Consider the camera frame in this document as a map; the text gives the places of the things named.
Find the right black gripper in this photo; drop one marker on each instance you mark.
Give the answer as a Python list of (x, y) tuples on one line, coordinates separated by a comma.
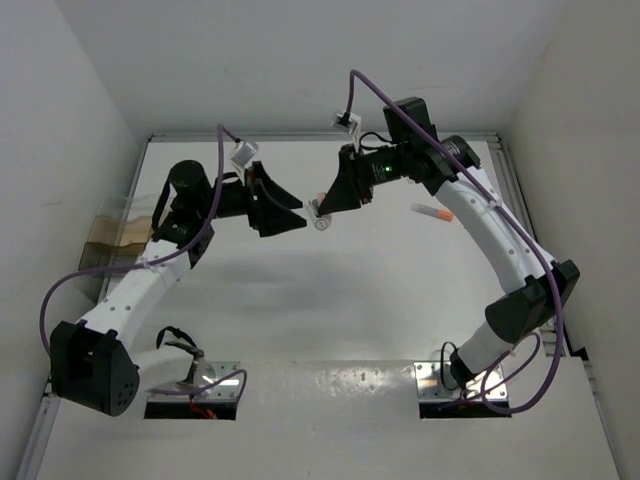
[(351, 187)]

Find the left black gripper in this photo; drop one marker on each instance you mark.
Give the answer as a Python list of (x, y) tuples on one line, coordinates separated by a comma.
[(264, 213)]

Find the orange capped white tube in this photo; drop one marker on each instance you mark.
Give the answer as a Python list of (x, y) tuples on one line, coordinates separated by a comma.
[(433, 212)]

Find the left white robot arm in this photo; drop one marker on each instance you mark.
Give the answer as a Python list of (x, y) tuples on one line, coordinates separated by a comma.
[(91, 360)]

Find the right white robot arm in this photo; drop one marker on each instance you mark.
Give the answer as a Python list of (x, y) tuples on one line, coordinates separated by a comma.
[(526, 272)]

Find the clear compartment organizer box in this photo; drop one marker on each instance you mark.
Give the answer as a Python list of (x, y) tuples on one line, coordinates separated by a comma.
[(120, 231)]

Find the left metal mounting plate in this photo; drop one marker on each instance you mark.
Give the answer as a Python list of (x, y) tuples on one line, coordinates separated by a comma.
[(212, 381)]

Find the metal mounting plate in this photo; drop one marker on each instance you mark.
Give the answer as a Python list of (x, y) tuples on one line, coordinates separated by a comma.
[(212, 381), (435, 384)]

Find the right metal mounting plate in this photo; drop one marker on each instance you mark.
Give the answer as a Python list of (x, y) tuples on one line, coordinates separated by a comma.
[(435, 384)]

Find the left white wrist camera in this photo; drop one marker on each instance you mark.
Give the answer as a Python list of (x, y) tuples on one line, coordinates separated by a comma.
[(243, 154)]

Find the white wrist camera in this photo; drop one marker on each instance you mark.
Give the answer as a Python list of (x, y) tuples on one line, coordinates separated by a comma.
[(243, 154), (348, 123)]

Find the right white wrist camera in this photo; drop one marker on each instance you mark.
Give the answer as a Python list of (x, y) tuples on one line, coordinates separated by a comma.
[(348, 123)]

